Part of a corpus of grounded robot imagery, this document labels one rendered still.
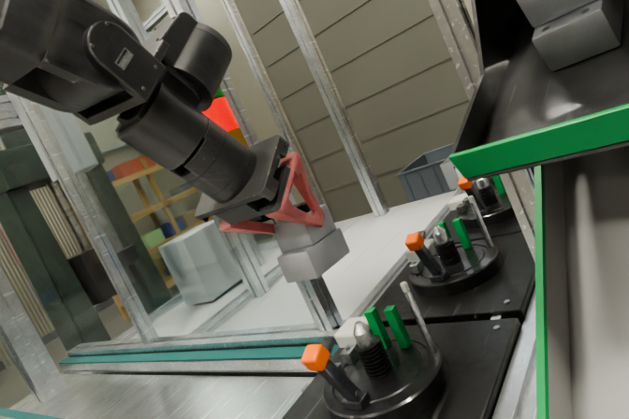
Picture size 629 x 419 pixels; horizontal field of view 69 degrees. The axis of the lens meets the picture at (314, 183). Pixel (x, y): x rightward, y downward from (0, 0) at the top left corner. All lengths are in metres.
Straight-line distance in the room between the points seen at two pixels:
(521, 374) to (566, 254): 0.16
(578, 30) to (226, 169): 0.28
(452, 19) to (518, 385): 0.34
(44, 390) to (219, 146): 1.13
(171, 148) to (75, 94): 0.08
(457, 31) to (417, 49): 4.52
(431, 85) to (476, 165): 4.63
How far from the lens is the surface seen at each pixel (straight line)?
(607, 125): 0.27
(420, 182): 2.52
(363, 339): 0.52
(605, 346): 0.39
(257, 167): 0.41
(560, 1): 0.35
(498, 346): 0.55
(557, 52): 0.36
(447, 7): 0.41
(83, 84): 0.35
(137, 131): 0.37
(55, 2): 0.35
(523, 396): 0.51
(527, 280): 0.66
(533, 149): 0.29
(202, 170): 0.39
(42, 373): 1.45
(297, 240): 0.46
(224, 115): 0.67
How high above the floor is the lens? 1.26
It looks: 6 degrees down
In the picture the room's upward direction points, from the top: 24 degrees counter-clockwise
